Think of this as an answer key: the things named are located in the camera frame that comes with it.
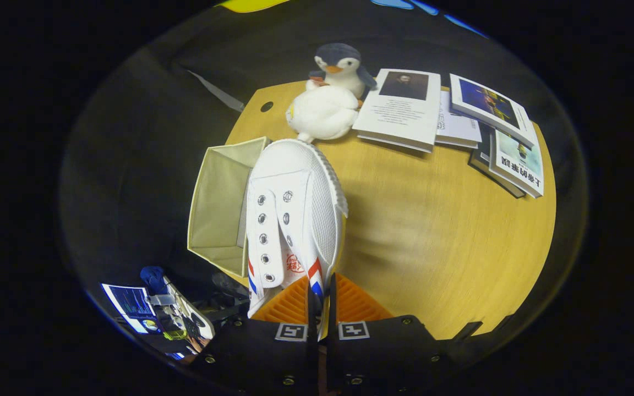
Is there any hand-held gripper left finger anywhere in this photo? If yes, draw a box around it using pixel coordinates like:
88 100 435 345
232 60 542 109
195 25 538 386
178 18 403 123
192 275 318 396

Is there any pale green cover book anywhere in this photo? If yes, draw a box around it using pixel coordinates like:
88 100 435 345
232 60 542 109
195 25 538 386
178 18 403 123
489 129 545 199

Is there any lit computer monitor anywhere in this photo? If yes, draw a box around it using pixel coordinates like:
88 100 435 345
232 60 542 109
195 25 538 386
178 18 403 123
101 283 155 334

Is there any blue picture cover book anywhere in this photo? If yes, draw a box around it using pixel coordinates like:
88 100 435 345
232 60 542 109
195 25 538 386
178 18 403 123
449 73 538 149

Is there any grey penguin plush toy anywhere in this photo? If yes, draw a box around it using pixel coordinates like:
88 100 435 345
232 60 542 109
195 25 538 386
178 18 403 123
309 43 378 100

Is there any white duck plush toy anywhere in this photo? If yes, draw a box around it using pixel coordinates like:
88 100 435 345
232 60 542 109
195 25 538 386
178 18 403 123
286 85 360 144

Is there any white canvas shoe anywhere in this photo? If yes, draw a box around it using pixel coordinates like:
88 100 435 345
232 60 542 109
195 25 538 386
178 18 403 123
247 139 349 342

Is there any beige fabric storage box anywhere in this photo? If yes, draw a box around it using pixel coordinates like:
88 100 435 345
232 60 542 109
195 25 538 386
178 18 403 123
187 136 271 278

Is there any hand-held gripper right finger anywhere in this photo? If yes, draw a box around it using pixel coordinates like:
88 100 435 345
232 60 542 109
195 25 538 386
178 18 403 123
328 273 452 396

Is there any thin white paper booklet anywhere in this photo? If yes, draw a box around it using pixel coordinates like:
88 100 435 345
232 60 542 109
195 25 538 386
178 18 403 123
435 91 483 149

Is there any white portrait cover book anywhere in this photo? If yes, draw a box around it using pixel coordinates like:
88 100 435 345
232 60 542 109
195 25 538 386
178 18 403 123
352 68 442 153

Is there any blue cloth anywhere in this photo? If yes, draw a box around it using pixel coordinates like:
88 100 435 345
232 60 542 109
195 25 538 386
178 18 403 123
140 266 169 296

